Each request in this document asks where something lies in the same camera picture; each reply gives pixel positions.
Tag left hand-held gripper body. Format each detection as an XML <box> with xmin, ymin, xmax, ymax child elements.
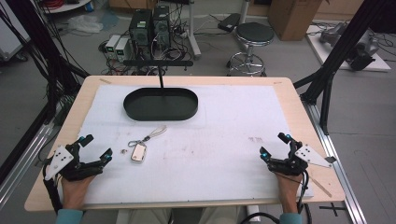
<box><xmin>43</xmin><ymin>141</ymin><xmax>106</xmax><ymax>183</ymax></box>

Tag grey robot parts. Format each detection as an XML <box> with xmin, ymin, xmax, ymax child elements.
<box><xmin>318</xmin><ymin>21</ymin><xmax>381</xmax><ymax>72</ymax></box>

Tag black metal frame strut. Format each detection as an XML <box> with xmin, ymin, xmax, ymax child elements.
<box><xmin>292</xmin><ymin>0</ymin><xmax>396</xmax><ymax>136</ymax></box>
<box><xmin>0</xmin><ymin>0</ymin><xmax>92</xmax><ymax>185</ymax></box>

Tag person's left hand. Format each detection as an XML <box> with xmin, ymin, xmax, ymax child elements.
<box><xmin>60</xmin><ymin>174</ymin><xmax>96</xmax><ymax>211</ymax></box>

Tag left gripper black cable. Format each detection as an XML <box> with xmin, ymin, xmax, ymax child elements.
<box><xmin>42</xmin><ymin>158</ymin><xmax>64</xmax><ymax>216</ymax></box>

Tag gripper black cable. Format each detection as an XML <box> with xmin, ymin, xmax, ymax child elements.
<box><xmin>240</xmin><ymin>169</ymin><xmax>314</xmax><ymax>224</ymax></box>
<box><xmin>42</xmin><ymin>158</ymin><xmax>64</xmax><ymax>216</ymax></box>

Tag black computer tower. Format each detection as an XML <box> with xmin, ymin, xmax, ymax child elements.
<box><xmin>128</xmin><ymin>8</ymin><xmax>154</xmax><ymax>61</ymax></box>
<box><xmin>151</xmin><ymin>5</ymin><xmax>172</xmax><ymax>52</ymax></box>

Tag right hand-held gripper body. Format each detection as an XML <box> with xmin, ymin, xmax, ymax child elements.
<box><xmin>266</xmin><ymin>142</ymin><xmax>338</xmax><ymax>177</ymax></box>

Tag white power supply unit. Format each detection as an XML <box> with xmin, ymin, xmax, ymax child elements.
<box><xmin>114</xmin><ymin>37</ymin><xmax>131</xmax><ymax>63</ymax></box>
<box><xmin>105</xmin><ymin>34</ymin><xmax>121</xmax><ymax>54</ymax></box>

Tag person's right hand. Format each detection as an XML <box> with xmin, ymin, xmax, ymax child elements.
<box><xmin>275</xmin><ymin>171</ymin><xmax>304</xmax><ymax>215</ymax></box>

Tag white floor board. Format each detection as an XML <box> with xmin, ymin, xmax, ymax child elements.
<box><xmin>305</xmin><ymin>23</ymin><xmax>392</xmax><ymax>73</ymax></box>

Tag grey desk leg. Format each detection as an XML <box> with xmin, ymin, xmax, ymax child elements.
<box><xmin>186</xmin><ymin>0</ymin><xmax>203</xmax><ymax>61</ymax></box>

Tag black round stool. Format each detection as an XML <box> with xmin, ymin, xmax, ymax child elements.
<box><xmin>225</xmin><ymin>21</ymin><xmax>276</xmax><ymax>77</ymax></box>

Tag thin wooden strip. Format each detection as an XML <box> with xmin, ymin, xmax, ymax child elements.
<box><xmin>308</xmin><ymin>175</ymin><xmax>333</xmax><ymax>199</ymax></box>

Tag black flat case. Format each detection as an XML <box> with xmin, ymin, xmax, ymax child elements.
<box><xmin>217</xmin><ymin>12</ymin><xmax>242</xmax><ymax>34</ymax></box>

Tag cardboard box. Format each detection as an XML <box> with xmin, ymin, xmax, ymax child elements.
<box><xmin>267</xmin><ymin>0</ymin><xmax>325</xmax><ymax>42</ymax></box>

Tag black oval tray stand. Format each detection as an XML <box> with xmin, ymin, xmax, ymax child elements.
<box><xmin>122</xmin><ymin>59</ymin><xmax>200</xmax><ymax>122</ymax></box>

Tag silver key fob with strap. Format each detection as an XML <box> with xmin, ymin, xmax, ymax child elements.
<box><xmin>127</xmin><ymin>124</ymin><xmax>168</xmax><ymax>163</ymax></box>

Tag aluminium rail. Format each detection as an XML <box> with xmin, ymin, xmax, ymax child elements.
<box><xmin>302</xmin><ymin>100</ymin><xmax>370</xmax><ymax>224</ymax></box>
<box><xmin>0</xmin><ymin>122</ymin><xmax>56</xmax><ymax>208</ymax></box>

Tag white table mat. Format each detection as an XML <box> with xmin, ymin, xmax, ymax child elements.
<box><xmin>59</xmin><ymin>84</ymin><xmax>314</xmax><ymax>205</ymax></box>

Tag clear plastic bag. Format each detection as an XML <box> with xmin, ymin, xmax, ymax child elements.
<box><xmin>66</xmin><ymin>14</ymin><xmax>105</xmax><ymax>35</ymax></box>

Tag person's beige trousers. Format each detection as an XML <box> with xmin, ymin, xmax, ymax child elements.
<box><xmin>115</xmin><ymin>205</ymin><xmax>252</xmax><ymax>224</ymax></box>

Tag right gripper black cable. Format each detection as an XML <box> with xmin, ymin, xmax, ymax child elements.
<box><xmin>240</xmin><ymin>169</ymin><xmax>314</xmax><ymax>224</ymax></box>

